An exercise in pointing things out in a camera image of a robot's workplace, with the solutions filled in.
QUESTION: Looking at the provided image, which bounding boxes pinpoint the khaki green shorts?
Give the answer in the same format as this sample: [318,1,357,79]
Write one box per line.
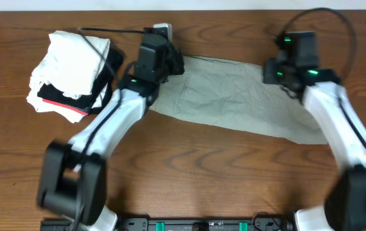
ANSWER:
[150,56,327,144]

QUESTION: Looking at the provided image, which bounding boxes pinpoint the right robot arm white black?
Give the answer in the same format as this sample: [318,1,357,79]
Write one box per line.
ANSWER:
[263,31,366,230]

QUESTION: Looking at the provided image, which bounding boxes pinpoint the white folded garment on top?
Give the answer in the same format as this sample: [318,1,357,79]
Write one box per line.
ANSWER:
[29,31,110,99]

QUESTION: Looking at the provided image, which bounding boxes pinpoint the black folded garment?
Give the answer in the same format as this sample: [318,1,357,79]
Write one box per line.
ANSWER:
[37,61,113,112]

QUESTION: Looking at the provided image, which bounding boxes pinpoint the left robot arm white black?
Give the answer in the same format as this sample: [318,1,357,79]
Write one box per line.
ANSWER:
[37,23,184,230]

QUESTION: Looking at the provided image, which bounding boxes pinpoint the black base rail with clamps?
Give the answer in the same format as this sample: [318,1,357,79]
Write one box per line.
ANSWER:
[40,211,296,231]

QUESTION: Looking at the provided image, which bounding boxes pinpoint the white garment at stack bottom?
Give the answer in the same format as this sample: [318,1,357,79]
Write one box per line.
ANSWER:
[26,82,109,124]

